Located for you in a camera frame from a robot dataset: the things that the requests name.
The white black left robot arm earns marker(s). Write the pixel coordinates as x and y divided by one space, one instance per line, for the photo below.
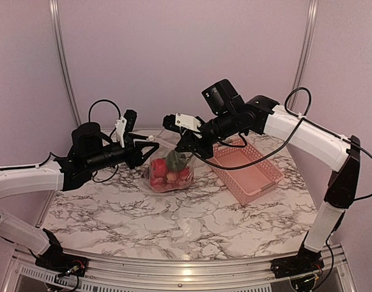
58 174

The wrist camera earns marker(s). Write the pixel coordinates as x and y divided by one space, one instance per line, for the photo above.
178 121
124 126

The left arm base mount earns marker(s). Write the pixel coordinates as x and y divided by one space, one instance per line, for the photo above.
61 261

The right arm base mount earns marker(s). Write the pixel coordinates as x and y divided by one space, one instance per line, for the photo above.
305 261

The pink perforated plastic basket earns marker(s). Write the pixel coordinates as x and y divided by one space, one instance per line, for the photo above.
249 183

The red yellow lychee bunch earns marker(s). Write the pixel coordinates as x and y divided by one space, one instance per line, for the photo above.
171 181

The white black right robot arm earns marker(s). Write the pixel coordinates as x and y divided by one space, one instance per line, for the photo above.
340 154

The green bell pepper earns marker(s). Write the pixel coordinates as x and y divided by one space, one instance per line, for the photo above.
176 161

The clear zip top bag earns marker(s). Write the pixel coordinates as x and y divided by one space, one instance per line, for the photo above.
168 170

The left aluminium frame post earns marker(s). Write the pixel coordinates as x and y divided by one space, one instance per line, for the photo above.
62 59

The aluminium frame post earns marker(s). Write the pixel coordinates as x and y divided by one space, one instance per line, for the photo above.
62 59
308 38

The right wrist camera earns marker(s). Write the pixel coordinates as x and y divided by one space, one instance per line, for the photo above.
178 121

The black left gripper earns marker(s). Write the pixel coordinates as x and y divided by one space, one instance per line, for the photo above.
134 154

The right aluminium frame post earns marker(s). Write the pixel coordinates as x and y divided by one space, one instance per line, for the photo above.
308 38

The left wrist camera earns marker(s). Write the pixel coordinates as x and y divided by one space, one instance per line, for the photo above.
124 126

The pink red apple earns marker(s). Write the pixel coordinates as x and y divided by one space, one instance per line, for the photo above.
158 168

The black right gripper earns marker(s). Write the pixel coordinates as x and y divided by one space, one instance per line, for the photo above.
189 142

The aluminium front rail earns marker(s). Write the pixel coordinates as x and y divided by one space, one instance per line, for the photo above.
110 273

